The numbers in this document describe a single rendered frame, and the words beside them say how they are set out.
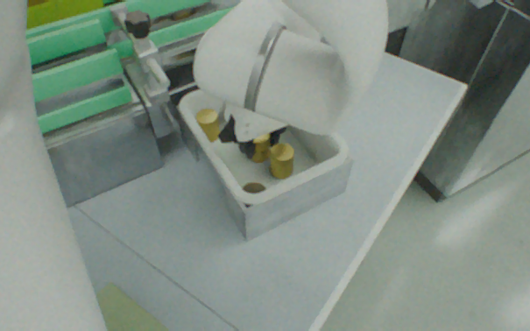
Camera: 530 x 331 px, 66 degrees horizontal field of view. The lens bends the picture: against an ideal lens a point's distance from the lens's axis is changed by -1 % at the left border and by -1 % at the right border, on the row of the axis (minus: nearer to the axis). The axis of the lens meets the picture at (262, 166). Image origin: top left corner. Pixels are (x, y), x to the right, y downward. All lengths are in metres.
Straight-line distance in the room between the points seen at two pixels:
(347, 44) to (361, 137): 0.46
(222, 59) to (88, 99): 0.27
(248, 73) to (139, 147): 0.32
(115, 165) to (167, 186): 0.08
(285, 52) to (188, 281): 0.34
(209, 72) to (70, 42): 0.30
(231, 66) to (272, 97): 0.04
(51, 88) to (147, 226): 0.23
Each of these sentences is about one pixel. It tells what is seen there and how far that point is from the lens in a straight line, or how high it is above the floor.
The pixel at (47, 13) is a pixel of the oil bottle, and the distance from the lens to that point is 0.63.
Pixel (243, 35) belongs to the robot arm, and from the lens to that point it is 0.34.
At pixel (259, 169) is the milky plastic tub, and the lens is 0.63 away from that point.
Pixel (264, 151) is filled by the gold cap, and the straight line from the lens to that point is 0.62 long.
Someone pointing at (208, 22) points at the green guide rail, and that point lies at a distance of 0.69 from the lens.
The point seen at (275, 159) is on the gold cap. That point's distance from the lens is 0.59.
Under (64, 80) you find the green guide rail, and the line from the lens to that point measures 0.55.
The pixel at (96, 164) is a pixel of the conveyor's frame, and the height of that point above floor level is 0.82.
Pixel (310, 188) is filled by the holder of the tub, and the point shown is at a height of 0.81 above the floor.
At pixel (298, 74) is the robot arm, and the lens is 0.33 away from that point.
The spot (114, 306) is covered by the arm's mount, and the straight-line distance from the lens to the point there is 0.48.
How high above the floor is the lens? 1.27
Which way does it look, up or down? 52 degrees down
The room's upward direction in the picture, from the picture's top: straight up
